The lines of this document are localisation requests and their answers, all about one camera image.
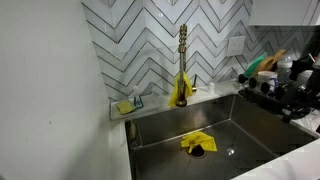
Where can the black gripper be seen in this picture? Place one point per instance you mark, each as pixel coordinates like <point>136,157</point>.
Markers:
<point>306,98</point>

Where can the black sink drain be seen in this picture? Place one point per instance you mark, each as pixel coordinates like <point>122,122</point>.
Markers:
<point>198,152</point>

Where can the stainless steel sink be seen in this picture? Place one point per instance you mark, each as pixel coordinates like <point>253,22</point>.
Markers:
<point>166,163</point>

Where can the metal sink caddy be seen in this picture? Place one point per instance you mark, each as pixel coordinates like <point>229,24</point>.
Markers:
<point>134,133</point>

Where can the white bowl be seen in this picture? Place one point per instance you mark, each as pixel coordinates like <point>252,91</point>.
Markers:
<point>305,77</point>

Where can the white drying mat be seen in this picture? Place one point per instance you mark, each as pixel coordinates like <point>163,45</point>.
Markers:
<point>308,125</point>

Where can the black cookware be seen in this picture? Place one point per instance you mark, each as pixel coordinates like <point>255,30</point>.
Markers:
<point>298,65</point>

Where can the clear baby bottle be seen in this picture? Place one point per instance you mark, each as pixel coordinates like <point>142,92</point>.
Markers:
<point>284,68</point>

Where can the black dish rack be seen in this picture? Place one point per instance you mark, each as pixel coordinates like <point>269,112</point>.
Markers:
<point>263,100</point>

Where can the wooden cutting board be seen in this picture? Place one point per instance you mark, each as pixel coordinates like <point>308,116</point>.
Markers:
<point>278,55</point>
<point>263,66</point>

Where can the green cutting board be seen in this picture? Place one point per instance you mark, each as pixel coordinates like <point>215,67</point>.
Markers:
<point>255,65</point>

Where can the white upper cabinet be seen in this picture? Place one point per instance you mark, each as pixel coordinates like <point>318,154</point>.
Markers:
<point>280,11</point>

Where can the metal spoon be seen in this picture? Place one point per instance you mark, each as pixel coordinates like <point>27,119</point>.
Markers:
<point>230,151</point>

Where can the small white bottle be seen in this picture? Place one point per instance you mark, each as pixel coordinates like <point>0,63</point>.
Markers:
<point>211,88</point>

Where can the yellow rubber glove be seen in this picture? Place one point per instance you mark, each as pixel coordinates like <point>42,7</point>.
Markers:
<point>204,140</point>

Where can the small gold lever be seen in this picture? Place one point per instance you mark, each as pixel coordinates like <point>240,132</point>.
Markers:
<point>194,87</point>

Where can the gold spring faucet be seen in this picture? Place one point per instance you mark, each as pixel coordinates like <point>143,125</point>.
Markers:
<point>182,63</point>

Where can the yellow cloth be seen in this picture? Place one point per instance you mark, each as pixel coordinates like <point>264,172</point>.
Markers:
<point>172,96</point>

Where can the white sponge tray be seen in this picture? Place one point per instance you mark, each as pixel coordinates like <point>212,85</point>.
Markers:
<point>150,106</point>

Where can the clear bottle with teal base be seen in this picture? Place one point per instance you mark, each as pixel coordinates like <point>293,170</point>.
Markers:
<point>137,100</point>

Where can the yellow sponge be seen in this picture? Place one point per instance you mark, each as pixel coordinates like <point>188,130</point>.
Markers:
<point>125,107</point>

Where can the white wall outlet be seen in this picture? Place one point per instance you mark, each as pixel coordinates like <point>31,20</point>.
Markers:
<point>236,46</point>

